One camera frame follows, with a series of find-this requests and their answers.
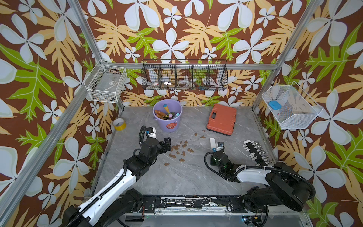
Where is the green trowel wooden handle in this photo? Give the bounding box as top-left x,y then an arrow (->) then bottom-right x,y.
156,114 -> 168,120
155,110 -> 166,116

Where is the green trowel yellow handle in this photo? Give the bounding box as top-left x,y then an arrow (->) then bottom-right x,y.
163,104 -> 171,114

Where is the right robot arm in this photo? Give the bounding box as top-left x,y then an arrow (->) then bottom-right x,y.
204,150 -> 316,211

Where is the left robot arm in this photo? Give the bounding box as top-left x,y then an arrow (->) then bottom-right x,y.
62,137 -> 172,227

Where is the purple plastic bucket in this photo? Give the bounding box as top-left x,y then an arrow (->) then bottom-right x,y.
153,99 -> 183,132

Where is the red plastic tool case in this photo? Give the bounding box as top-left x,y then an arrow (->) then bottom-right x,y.
206,104 -> 237,136

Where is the yellow tape roll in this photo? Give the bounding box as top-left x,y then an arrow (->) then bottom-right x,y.
112,118 -> 127,131

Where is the blue item in basket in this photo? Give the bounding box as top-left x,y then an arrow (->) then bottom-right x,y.
268,100 -> 282,111

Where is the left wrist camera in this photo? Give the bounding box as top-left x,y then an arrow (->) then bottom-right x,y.
144,127 -> 157,139

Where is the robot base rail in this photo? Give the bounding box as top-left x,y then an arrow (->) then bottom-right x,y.
126,195 -> 267,214

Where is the white wire basket left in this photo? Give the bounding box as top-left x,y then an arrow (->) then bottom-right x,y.
85,61 -> 128,104

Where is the white wire basket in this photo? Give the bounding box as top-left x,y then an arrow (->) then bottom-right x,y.
262,82 -> 323,130
85,61 -> 128,104

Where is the white wire basket right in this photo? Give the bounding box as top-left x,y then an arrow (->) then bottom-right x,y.
262,82 -> 323,130

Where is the black wire basket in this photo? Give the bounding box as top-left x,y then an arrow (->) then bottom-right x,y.
140,59 -> 228,91

